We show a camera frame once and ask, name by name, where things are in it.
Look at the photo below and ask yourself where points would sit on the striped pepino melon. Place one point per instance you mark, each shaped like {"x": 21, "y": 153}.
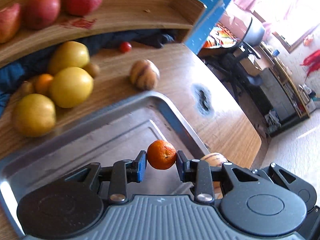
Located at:
{"x": 144, "y": 75}
{"x": 216, "y": 160}

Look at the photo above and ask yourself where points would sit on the dark blue jacket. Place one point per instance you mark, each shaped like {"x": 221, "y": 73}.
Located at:
{"x": 13, "y": 74}

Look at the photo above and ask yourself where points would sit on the black office chair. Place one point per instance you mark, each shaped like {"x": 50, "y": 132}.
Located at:
{"x": 228, "y": 60}

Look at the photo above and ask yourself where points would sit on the round red apple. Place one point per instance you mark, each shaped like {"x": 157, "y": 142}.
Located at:
{"x": 39, "y": 14}

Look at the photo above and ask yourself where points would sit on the dark red apple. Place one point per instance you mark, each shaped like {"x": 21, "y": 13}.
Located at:
{"x": 81, "y": 7}

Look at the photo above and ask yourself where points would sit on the yellow pear back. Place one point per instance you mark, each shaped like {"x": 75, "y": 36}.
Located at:
{"x": 68, "y": 54}

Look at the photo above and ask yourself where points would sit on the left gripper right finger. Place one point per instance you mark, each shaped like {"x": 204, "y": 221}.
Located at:
{"x": 203, "y": 175}

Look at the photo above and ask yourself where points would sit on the small orange mandarin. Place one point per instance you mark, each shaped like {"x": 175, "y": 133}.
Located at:
{"x": 161, "y": 155}

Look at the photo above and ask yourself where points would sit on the red cherry tomato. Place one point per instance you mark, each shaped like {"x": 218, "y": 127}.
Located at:
{"x": 125, "y": 47}

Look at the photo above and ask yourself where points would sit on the wooden curved shelf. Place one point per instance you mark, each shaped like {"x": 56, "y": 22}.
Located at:
{"x": 111, "y": 16}

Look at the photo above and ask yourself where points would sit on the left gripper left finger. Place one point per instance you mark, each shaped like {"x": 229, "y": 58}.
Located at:
{"x": 110, "y": 183}

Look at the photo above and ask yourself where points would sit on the yellow grapefruit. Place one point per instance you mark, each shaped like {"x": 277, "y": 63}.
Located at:
{"x": 70, "y": 87}

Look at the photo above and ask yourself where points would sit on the brown kiwi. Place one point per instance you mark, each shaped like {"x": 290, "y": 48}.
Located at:
{"x": 26, "y": 88}
{"x": 92, "y": 69}

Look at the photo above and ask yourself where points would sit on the pale red apple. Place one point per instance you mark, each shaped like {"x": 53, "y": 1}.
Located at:
{"x": 10, "y": 22}

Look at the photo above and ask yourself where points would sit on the colourful patterned cloth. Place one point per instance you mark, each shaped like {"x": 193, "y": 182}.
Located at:
{"x": 220, "y": 37}

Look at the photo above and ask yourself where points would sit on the yellow pear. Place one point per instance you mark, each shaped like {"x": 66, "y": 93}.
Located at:
{"x": 68, "y": 54}
{"x": 34, "y": 115}

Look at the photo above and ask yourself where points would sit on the yellow pear front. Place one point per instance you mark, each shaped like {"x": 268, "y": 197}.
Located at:
{"x": 34, "y": 115}

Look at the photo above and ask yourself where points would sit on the metal baking tray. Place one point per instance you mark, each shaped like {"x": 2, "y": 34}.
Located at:
{"x": 119, "y": 131}

